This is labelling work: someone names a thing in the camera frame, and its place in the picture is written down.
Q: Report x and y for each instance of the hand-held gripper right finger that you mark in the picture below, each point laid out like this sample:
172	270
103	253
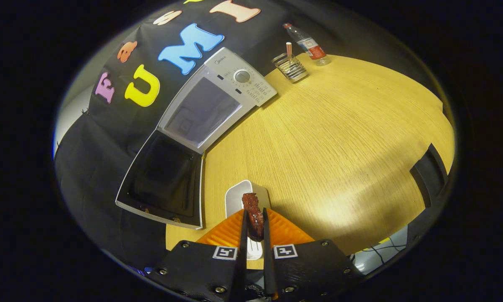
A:
268	260

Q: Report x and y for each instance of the black chair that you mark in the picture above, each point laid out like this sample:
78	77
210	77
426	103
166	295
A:
429	176

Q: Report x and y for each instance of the red meat piece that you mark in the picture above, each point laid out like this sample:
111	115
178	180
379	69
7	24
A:
254	216

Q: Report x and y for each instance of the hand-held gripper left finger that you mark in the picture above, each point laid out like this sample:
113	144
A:
242	260

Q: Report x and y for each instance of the white toaster oven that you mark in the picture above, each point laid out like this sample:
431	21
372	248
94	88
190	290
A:
201	113

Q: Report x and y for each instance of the clear plastic water bottle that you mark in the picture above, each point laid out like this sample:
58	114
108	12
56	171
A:
312	47

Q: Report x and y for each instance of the small white tray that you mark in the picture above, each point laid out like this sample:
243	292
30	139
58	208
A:
234	197

